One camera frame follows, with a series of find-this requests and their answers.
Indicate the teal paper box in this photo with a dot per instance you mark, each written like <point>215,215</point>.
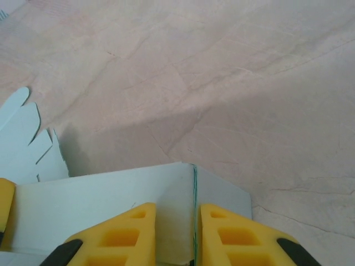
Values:
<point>19,144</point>
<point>83,199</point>

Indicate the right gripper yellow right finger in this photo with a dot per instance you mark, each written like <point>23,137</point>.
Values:
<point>235,241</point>

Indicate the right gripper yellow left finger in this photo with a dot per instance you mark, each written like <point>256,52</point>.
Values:
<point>119,238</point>

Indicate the flat teal paper box blank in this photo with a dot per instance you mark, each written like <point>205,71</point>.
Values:
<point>19,144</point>

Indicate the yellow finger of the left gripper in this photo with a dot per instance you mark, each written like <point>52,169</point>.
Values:
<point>5,205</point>

